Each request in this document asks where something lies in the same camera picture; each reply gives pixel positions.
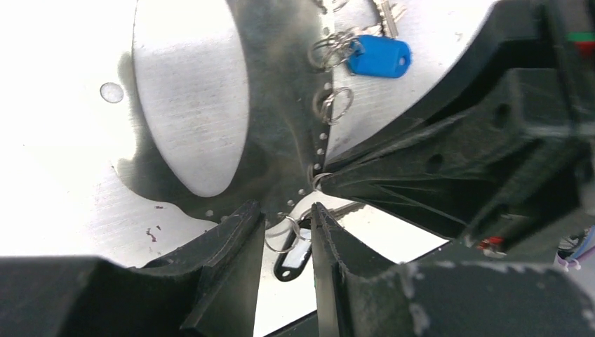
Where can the blue key tag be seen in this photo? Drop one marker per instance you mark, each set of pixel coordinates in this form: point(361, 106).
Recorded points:
point(379, 57)

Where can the silver metal key plate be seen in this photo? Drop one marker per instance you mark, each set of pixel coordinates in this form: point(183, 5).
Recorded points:
point(226, 104)

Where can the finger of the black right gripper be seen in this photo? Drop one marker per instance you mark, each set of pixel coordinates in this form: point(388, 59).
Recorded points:
point(508, 203)
point(441, 83)

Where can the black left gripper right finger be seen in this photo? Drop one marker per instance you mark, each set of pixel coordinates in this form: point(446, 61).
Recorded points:
point(361, 293)

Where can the black key tag white label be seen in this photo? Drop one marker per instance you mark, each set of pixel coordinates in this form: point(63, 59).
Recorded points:
point(290, 265)

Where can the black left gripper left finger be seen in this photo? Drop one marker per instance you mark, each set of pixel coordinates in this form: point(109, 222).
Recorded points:
point(207, 287)

